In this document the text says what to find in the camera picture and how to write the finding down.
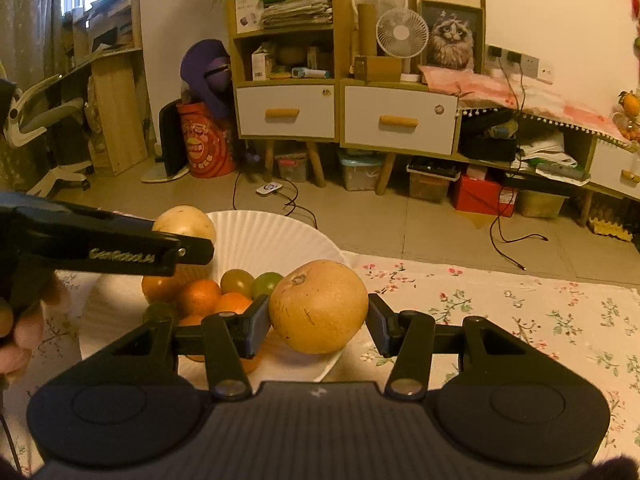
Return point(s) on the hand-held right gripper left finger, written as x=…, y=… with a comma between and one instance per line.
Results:
x=257, y=322

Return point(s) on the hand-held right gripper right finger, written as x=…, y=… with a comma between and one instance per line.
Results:
x=377, y=322

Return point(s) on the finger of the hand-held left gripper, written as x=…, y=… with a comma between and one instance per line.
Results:
x=75, y=215
x=100, y=252

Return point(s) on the green-brown tomato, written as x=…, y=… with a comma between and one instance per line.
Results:
x=237, y=280

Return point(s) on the large tan pear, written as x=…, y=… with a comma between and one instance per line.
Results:
x=317, y=305

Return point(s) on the white ribbed plate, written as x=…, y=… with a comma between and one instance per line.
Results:
x=280, y=245

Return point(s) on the pale yellow round pear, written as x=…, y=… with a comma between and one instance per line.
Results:
x=185, y=222

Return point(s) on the person's left hand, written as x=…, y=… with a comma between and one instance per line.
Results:
x=30, y=330

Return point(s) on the orange mandarin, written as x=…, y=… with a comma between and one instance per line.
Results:
x=199, y=296
x=232, y=305

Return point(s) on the white office chair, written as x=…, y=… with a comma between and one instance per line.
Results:
x=62, y=174

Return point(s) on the white flat board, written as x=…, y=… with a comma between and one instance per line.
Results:
x=160, y=176

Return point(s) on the wooden desk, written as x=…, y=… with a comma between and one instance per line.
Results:
x=117, y=110

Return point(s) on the floral tablecloth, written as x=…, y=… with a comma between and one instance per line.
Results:
x=500, y=320

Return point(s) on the black flat board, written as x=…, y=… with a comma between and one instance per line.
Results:
x=170, y=135

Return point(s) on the white power strip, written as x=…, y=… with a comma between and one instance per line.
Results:
x=270, y=189

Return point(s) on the clear box with black lid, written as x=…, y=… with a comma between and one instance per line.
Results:
x=430, y=187

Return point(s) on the red printed barrel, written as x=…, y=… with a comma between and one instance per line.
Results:
x=202, y=145

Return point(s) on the clear box with blue lid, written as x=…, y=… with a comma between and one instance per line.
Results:
x=357, y=175

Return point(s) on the small clear storage box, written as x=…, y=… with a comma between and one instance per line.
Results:
x=292, y=167

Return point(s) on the red box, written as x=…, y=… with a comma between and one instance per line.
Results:
x=475, y=195

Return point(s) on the beige patterned curtain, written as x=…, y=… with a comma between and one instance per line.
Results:
x=30, y=20

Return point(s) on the purple plush toy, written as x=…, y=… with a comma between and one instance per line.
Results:
x=205, y=60

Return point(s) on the black bag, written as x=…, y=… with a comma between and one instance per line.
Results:
x=485, y=147

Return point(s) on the tall wooden shelf cabinet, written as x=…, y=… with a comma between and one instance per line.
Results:
x=260, y=110

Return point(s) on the low wooden drawer cabinet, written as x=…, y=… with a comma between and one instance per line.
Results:
x=360, y=110

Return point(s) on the white carton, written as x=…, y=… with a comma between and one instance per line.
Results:
x=259, y=65

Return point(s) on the white plastic bag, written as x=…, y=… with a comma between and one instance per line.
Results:
x=545, y=147

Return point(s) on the yellow egg tray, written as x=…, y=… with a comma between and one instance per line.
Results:
x=610, y=227

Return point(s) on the small brown box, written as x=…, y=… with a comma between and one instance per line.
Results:
x=380, y=67

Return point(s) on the pink cloth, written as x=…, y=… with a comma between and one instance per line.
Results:
x=465, y=82

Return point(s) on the white infrared thermometer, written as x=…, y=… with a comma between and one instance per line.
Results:
x=310, y=72

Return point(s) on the white box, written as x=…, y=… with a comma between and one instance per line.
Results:
x=249, y=10

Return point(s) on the long wooden cabinet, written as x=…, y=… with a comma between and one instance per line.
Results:
x=612, y=160

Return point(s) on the cardboard tube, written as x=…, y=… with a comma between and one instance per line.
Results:
x=366, y=30

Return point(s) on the framed cat picture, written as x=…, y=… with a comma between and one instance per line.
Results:
x=452, y=35

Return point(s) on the stack of papers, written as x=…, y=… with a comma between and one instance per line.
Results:
x=295, y=10

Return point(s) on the orange fruit decoration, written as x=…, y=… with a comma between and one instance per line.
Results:
x=629, y=100

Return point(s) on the grey wall socket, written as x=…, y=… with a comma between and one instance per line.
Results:
x=530, y=66

